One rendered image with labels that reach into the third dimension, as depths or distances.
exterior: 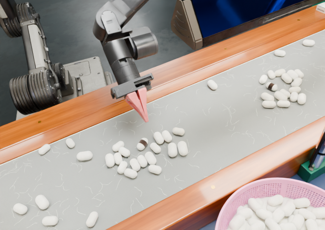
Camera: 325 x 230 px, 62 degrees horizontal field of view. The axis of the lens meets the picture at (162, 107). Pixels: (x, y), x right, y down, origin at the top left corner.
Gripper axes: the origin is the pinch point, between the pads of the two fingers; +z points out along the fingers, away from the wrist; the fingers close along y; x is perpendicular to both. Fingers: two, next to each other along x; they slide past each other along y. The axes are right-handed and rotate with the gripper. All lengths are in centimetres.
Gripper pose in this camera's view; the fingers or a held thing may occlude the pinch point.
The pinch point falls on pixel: (145, 118)
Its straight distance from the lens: 63.9
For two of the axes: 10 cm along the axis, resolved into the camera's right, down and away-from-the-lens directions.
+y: 9.0, -3.7, 2.4
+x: -1.9, 1.6, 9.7
